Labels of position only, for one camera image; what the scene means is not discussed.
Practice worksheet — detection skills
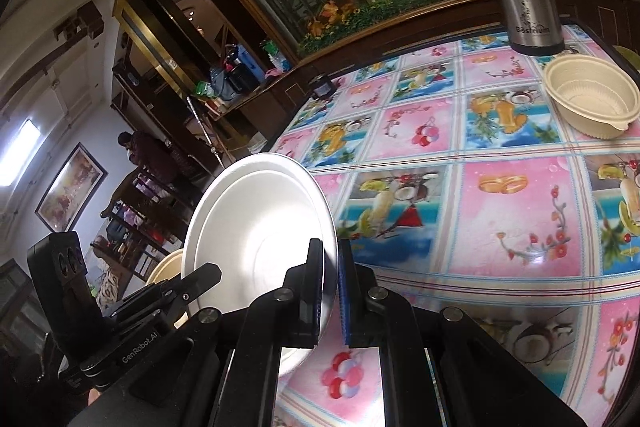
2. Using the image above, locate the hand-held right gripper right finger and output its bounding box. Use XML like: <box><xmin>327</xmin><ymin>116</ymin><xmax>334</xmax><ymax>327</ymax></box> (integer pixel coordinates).
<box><xmin>338</xmin><ymin>241</ymin><xmax>588</xmax><ymax>427</ymax></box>

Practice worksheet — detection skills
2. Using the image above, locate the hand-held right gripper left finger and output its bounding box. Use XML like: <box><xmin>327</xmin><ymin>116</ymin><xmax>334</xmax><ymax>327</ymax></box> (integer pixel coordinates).
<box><xmin>67</xmin><ymin>238</ymin><xmax>326</xmax><ymax>427</ymax></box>

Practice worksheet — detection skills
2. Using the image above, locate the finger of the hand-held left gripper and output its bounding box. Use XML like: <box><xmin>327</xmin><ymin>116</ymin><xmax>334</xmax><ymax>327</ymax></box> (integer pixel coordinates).
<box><xmin>106</xmin><ymin>262</ymin><xmax>224</xmax><ymax>325</ymax></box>

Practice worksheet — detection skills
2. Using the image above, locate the beige ribbed bowl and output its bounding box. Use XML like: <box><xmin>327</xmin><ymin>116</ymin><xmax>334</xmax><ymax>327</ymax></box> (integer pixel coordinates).
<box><xmin>543</xmin><ymin>54</ymin><xmax>640</xmax><ymax>140</ymax></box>
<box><xmin>147</xmin><ymin>249</ymin><xmax>187</xmax><ymax>285</ymax></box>

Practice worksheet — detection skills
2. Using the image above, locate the white foam bowl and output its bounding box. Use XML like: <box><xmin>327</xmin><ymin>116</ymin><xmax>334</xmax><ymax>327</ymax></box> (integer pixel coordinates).
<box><xmin>181</xmin><ymin>152</ymin><xmax>337</xmax><ymax>378</ymax></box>

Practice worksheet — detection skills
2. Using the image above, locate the bright window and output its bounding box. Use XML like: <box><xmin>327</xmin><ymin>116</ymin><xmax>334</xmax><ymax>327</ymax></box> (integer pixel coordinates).
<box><xmin>0</xmin><ymin>119</ymin><xmax>43</xmax><ymax>188</ymax></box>

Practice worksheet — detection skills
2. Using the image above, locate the printed plastic tablecloth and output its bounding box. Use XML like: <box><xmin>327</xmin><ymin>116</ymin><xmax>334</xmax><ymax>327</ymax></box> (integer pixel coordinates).
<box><xmin>270</xmin><ymin>22</ymin><xmax>640</xmax><ymax>427</ymax></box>

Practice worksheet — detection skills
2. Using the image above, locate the wooden side counter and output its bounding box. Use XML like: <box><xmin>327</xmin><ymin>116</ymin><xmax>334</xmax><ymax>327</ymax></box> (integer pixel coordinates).
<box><xmin>187</xmin><ymin>62</ymin><xmax>321</xmax><ymax>162</ymax></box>

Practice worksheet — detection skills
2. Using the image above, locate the small black pot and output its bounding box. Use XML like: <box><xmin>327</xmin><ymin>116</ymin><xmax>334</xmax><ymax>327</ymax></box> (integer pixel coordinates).
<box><xmin>310</xmin><ymin>74</ymin><xmax>335</xmax><ymax>100</ymax></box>

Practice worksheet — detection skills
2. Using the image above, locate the black kitchen appliance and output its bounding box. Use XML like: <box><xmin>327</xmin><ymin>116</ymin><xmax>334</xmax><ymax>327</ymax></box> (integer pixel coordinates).
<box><xmin>225</xmin><ymin>64</ymin><xmax>256</xmax><ymax>96</ymax></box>

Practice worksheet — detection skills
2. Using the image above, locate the blue box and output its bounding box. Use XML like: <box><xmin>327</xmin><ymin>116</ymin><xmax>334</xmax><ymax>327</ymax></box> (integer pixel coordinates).
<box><xmin>235</xmin><ymin>44</ymin><xmax>263</xmax><ymax>82</ymax></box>

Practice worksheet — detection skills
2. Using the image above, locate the gold-framed glass cabinet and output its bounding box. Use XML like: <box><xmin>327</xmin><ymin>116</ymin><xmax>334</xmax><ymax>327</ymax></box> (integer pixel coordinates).
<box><xmin>112</xmin><ymin>0</ymin><xmax>241</xmax><ymax>108</ymax></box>

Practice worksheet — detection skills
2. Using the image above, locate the framed wall picture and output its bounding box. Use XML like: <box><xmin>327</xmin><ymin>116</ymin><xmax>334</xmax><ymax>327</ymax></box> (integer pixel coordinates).
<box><xmin>34</xmin><ymin>142</ymin><xmax>108</xmax><ymax>233</ymax></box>

